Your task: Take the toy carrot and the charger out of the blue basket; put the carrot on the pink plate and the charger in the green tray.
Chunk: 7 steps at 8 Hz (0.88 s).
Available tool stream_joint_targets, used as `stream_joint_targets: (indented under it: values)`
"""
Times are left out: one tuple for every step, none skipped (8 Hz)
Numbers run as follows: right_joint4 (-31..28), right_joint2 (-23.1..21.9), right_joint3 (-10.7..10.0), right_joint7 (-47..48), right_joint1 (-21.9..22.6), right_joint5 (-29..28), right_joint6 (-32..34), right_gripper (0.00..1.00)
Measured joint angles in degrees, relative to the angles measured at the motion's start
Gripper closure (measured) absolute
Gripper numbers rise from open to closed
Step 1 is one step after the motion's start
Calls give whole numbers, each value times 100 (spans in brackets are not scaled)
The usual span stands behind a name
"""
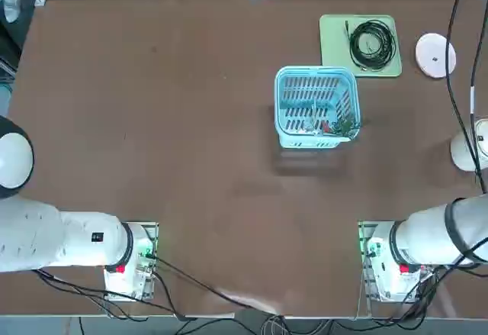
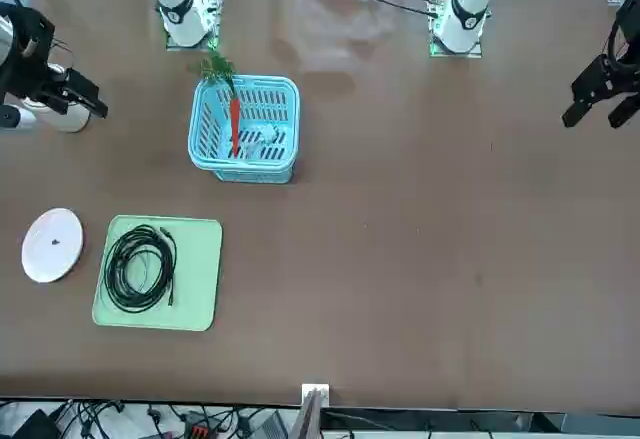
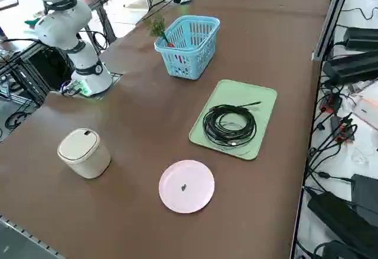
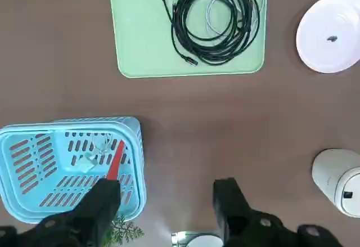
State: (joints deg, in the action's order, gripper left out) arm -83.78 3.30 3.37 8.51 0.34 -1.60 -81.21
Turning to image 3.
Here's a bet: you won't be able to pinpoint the orange toy carrot green leaves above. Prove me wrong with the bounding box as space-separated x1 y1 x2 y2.
149 15 177 48

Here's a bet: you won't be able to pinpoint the green plastic tray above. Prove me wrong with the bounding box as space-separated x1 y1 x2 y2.
188 78 278 162

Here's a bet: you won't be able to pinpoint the blue slotted plastic basket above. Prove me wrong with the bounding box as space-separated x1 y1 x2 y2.
154 15 221 81

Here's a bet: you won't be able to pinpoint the pink round plate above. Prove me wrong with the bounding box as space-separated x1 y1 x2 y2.
158 159 216 214

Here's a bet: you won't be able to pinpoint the cream lidded trash bin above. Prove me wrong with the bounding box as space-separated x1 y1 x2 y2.
57 127 112 179

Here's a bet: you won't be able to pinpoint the red black plug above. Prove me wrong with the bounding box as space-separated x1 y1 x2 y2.
330 114 358 143
320 93 343 114

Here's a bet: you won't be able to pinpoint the black control box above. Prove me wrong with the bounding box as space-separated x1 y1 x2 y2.
28 46 74 91

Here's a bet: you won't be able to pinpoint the black power adapter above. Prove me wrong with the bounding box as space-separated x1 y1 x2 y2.
312 240 355 259
307 191 378 255
322 51 378 85
350 173 378 212
343 27 378 51

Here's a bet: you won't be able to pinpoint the white box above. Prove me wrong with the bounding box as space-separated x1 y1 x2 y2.
353 96 378 130

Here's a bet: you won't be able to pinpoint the black coiled cable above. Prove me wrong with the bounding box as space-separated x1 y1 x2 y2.
203 101 262 150

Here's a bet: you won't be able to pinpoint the aluminium frame post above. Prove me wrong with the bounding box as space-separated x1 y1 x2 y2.
312 0 355 62

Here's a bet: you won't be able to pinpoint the aluminium table edge rail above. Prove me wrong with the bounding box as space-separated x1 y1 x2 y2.
0 214 66 259

